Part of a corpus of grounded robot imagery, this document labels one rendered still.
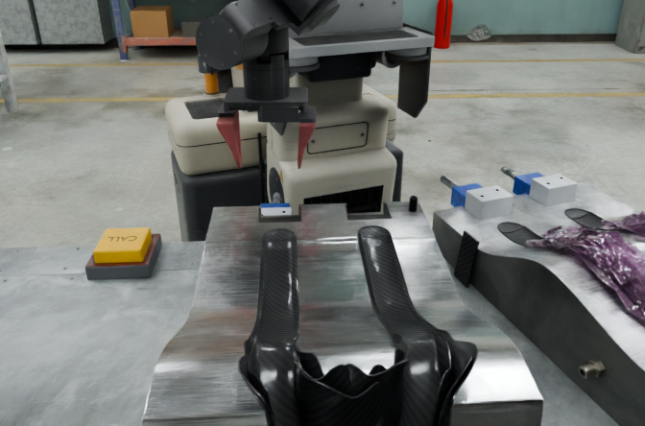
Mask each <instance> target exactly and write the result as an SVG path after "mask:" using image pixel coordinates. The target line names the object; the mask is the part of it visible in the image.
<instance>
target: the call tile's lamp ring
mask: <svg viewBox="0 0 645 426"><path fill-rule="evenodd" d="M159 235H160V233H157V234H152V237H154V239H153V241H152V243H151V245H150V248H149V250H148V252H147V255H146V257H145V260H144V262H122V263H95V264H93V262H94V260H95V259H94V254H92V255H91V257H90V259H89V261H88V262H87V264H86V266H85V267H86V268H89V267H116V266H142V265H149V262H150V260H151V257H152V254H153V252H154V249H155V245H156V243H157V240H158V238H159Z"/></svg>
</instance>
